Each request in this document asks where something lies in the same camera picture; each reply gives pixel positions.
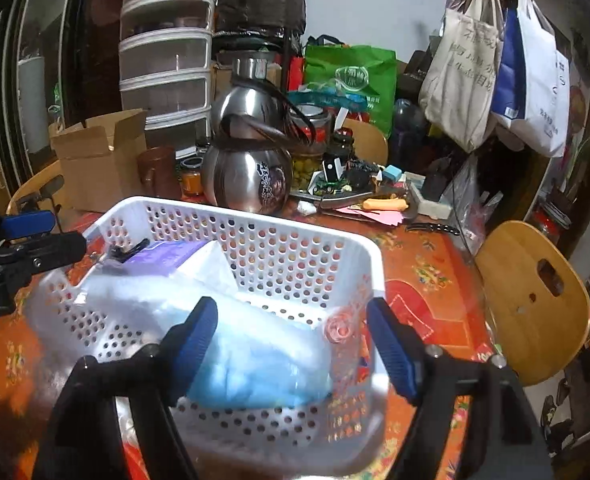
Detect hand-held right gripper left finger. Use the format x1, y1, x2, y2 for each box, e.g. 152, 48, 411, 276
32, 296, 220, 480

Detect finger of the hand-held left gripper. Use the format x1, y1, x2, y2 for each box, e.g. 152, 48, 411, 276
0, 232, 88, 281
0, 211, 57, 247

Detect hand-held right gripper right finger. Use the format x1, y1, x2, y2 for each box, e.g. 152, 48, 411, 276
366, 297, 556, 480

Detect blue plush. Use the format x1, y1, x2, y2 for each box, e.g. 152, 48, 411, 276
75, 270, 356, 411

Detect purple white tissue pack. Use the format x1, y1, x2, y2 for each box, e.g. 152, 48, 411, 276
125, 240, 240, 296

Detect white perforated plastic basket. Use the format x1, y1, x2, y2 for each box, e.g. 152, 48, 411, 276
25, 196, 388, 478

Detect light wooden chair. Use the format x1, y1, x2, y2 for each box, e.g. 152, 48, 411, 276
6, 159, 76, 218

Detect orange floral tablecloth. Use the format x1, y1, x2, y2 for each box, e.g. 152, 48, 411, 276
0, 205, 506, 480

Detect small metal binder clip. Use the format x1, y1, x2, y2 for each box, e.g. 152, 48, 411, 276
107, 240, 150, 263

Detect open cardboard box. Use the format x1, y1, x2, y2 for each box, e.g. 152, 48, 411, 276
49, 108, 148, 213

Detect black slim tool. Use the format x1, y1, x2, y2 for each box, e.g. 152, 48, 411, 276
405, 220, 460, 236

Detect wooden chair with slot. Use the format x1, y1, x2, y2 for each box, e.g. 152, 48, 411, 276
475, 220, 590, 387

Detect pink paper sheets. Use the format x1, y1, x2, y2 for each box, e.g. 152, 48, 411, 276
335, 205, 406, 226

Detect brown mug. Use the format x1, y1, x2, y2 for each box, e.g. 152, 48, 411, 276
137, 146, 182, 200

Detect white rectangular block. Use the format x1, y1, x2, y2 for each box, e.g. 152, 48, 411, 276
407, 175, 453, 218

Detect small orange jar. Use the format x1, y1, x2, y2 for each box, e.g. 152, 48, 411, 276
181, 157, 206, 198

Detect clear plastic bag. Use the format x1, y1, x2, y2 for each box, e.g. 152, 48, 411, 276
450, 155, 500, 256

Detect cluttered dark tray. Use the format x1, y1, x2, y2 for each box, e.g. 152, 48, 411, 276
290, 157, 410, 211

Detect glass jar of green olives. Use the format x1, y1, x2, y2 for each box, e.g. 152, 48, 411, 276
287, 105, 333, 193

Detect small dark lidded jar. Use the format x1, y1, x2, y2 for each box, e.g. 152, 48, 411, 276
332, 130, 356, 161

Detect clear plastic drawer tower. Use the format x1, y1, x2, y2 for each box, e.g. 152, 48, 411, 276
118, 0, 213, 153

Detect dark blue water bottle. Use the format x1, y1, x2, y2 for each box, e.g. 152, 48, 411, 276
390, 99, 428, 171

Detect tall stainless steel kettle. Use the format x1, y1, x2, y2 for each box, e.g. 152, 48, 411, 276
211, 57, 296, 136

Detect beige canvas tote bag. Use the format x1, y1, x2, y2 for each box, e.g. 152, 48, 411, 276
418, 0, 506, 154

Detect green shopping bag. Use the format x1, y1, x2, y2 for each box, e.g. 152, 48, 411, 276
304, 35, 397, 138

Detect white and blue tote bag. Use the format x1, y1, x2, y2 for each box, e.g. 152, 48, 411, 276
490, 0, 572, 158

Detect round steel kettle dark handle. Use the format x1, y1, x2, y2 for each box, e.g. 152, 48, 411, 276
201, 115, 296, 216

